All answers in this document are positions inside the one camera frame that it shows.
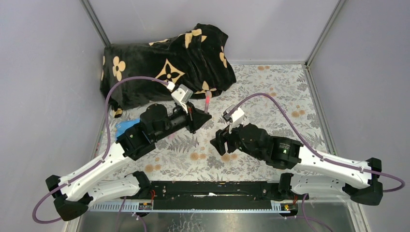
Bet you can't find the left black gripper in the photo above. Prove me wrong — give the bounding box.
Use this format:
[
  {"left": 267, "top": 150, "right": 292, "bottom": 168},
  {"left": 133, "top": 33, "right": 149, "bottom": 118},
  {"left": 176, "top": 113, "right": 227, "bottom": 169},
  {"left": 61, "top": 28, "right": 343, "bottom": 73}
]
[{"left": 153, "top": 101, "right": 212, "bottom": 142}]

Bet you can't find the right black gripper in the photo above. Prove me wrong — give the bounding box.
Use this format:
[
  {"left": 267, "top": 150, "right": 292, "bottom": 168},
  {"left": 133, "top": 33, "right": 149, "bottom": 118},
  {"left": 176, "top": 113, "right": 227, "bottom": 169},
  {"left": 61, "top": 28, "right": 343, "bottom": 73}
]
[{"left": 209, "top": 118, "right": 264, "bottom": 160}]

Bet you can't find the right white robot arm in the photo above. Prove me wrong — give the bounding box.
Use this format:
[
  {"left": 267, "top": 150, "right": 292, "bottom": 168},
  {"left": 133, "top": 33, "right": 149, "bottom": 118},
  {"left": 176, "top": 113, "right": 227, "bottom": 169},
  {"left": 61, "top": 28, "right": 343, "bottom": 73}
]
[{"left": 210, "top": 124, "right": 383, "bottom": 206}]

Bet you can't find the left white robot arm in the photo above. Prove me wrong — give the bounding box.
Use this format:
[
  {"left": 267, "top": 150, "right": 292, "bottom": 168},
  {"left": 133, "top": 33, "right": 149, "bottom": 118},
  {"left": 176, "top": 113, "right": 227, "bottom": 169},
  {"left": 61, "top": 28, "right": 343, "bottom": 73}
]
[{"left": 46, "top": 102, "right": 212, "bottom": 221}]

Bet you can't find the black floral plush blanket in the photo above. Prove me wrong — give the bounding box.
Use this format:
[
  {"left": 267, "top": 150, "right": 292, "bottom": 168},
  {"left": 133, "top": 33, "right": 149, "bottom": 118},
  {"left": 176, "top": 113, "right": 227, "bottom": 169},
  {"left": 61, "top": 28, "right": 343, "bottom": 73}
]
[{"left": 100, "top": 24, "right": 236, "bottom": 111}]

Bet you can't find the blue cartoon cloth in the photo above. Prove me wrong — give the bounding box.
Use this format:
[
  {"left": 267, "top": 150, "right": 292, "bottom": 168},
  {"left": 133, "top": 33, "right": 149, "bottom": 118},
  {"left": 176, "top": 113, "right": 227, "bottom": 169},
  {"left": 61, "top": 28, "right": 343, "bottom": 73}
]
[{"left": 115, "top": 118, "right": 140, "bottom": 139}]

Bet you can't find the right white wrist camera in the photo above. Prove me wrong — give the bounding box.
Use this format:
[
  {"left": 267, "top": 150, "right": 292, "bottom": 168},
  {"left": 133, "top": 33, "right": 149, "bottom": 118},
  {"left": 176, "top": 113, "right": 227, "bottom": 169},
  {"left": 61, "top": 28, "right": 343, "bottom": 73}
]
[{"left": 222, "top": 105, "right": 245, "bottom": 133}]

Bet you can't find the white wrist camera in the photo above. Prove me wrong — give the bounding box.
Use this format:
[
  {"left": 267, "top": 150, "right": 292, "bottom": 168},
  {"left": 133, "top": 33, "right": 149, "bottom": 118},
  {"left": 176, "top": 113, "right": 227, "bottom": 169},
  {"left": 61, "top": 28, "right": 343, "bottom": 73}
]
[
  {"left": 166, "top": 82, "right": 193, "bottom": 113},
  {"left": 222, "top": 105, "right": 245, "bottom": 133}
]

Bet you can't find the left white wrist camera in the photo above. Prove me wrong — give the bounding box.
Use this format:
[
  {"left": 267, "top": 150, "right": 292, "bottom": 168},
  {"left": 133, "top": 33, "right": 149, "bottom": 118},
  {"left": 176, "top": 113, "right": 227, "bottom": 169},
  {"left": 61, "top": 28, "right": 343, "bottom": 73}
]
[{"left": 166, "top": 82, "right": 193, "bottom": 113}]

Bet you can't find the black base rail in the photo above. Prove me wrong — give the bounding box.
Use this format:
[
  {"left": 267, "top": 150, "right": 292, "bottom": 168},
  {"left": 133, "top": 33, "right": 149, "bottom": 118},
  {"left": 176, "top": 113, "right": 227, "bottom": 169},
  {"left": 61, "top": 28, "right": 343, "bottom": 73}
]
[{"left": 128, "top": 171, "right": 310, "bottom": 212}]

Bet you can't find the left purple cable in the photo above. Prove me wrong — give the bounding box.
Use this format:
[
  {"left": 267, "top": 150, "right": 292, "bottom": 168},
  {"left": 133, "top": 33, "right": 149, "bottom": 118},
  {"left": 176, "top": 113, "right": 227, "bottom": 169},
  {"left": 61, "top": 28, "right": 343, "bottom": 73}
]
[{"left": 32, "top": 76, "right": 175, "bottom": 225}]

